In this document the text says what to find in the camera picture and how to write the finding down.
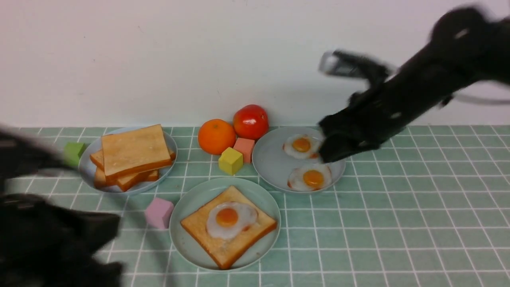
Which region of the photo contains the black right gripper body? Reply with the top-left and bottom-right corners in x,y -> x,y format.
318,86 -> 407,163

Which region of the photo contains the fried egg front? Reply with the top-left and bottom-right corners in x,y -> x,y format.
206,202 -> 257,240

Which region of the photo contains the fried egg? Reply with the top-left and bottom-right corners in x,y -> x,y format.
206,202 -> 257,240
282,134 -> 321,159
287,163 -> 333,192

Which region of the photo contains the toast slice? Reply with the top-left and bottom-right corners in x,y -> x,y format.
89,149 -> 160,192
101,125 -> 173,179
180,185 -> 278,270

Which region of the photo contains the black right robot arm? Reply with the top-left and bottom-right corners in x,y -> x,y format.
318,6 -> 510,163

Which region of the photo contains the green sandwich plate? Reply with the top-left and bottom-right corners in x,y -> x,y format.
169,177 -> 281,272

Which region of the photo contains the fried egg back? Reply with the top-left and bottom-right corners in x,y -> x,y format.
282,134 -> 321,159

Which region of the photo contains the fried egg middle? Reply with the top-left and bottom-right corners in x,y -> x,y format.
287,163 -> 333,192

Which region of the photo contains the green checkered tablecloth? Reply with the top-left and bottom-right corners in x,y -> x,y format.
11,126 -> 510,287

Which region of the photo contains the grey egg plate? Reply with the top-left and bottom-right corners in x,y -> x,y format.
251,126 -> 346,194

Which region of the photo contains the red tomato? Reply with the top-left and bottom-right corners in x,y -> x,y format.
233,105 -> 269,141

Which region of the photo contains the pink cube block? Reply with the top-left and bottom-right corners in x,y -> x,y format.
233,138 -> 255,163

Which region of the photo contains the yellow cube block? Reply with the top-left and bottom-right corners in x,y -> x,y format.
218,147 -> 244,176

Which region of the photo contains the orange fruit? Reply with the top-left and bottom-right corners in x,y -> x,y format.
197,119 -> 236,155

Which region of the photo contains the purple cube block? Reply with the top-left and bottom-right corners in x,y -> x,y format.
145,197 -> 174,229

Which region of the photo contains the toast slice in stack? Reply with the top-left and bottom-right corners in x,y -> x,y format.
89,149 -> 160,192

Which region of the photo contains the grey bread plate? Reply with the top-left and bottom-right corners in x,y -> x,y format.
78,126 -> 179,196

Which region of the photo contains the green cube block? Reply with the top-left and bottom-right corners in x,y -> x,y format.
63,142 -> 87,167

